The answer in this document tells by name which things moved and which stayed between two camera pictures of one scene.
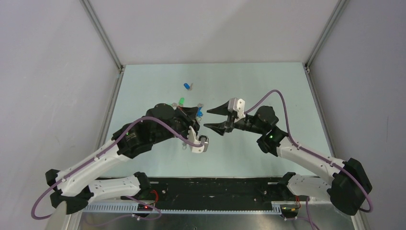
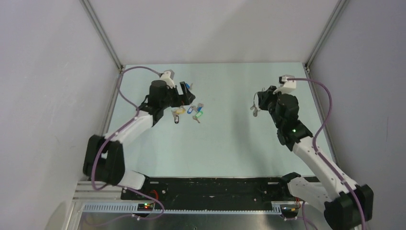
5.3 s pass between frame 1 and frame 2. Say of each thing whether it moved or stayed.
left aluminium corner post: stayed
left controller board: stayed
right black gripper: moved
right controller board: stayed
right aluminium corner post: stayed
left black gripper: moved
